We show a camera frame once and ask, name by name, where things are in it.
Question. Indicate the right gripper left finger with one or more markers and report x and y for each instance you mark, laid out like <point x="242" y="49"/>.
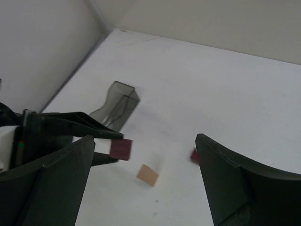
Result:
<point x="47" y="191"/>

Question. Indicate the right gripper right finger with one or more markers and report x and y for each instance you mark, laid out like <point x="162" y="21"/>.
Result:
<point x="243" y="192"/>

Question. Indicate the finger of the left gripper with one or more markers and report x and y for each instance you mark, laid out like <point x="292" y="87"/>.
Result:
<point x="102" y="159"/>
<point x="76" y="124"/>

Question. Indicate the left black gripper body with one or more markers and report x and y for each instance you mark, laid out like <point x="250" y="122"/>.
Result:
<point x="26" y="142"/>

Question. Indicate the dark red cube block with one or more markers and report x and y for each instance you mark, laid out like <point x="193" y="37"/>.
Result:
<point x="121" y="149"/>

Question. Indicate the natural long wood block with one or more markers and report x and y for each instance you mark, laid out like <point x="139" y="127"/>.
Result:
<point x="147" y="175"/>

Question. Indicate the dark red triangular block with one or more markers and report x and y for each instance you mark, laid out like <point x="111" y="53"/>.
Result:
<point x="194" y="157"/>

